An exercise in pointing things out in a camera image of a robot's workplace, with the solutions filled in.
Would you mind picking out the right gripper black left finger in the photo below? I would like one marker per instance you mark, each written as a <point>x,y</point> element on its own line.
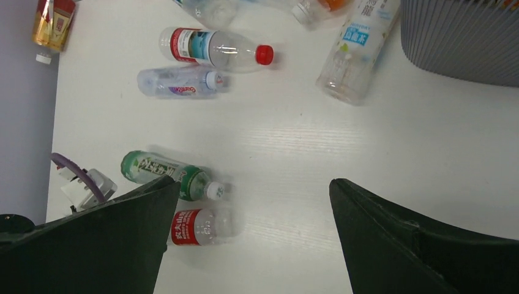
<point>114,247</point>

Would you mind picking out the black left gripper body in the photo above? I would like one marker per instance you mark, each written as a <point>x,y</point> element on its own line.
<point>15,224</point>

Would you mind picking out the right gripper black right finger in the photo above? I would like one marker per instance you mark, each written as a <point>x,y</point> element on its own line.
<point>391,249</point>

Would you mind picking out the green tea label bottle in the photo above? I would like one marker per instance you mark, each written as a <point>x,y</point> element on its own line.
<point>196,184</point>

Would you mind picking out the red label Nongfu water bottle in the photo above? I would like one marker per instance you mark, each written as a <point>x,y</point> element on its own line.
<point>205,227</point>

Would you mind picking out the clear Ganten water bottle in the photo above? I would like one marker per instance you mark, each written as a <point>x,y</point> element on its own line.
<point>190,82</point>

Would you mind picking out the white blue label tea bottle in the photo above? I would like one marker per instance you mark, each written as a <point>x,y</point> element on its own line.
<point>348,67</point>

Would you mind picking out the grey mesh waste bin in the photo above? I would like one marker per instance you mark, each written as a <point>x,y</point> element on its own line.
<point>469,40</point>

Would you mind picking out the amber tea bottle red label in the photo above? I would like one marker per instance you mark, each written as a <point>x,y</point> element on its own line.
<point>52,24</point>

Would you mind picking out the red label bottle blue picture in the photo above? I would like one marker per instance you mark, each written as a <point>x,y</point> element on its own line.
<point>224,50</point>

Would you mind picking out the orange juice bottle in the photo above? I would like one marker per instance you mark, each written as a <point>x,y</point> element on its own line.
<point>310,13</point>

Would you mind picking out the clear bottle blue label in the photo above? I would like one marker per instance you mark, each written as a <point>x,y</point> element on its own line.
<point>213,14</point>

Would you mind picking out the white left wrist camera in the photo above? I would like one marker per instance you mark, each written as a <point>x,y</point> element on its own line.
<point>79,194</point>

